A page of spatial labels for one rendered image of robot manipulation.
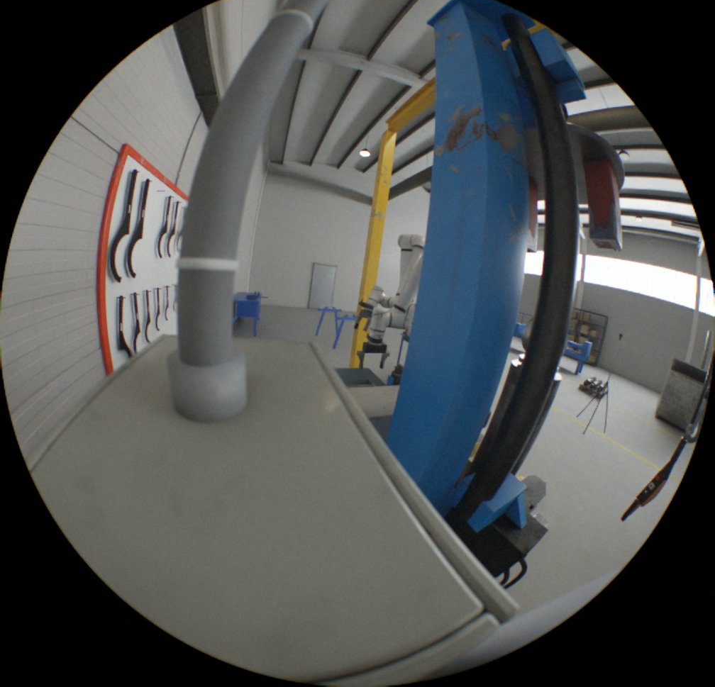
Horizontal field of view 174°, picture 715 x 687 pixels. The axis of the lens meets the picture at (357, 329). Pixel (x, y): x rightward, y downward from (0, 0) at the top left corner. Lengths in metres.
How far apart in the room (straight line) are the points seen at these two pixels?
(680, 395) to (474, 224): 8.43
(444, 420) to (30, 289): 1.51
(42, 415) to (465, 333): 1.56
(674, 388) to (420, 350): 8.38
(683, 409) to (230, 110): 8.81
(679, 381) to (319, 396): 8.60
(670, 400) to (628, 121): 6.62
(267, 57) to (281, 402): 0.23
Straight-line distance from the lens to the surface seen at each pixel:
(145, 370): 0.22
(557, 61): 0.86
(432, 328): 0.50
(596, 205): 0.90
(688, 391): 8.67
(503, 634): 0.15
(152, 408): 0.16
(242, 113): 0.15
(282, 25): 0.22
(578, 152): 0.95
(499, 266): 0.47
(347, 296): 11.70
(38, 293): 1.34
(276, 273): 11.05
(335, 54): 6.47
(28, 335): 1.32
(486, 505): 0.70
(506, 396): 0.91
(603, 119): 5.82
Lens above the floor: 1.66
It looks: 12 degrees down
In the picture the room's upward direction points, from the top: 8 degrees clockwise
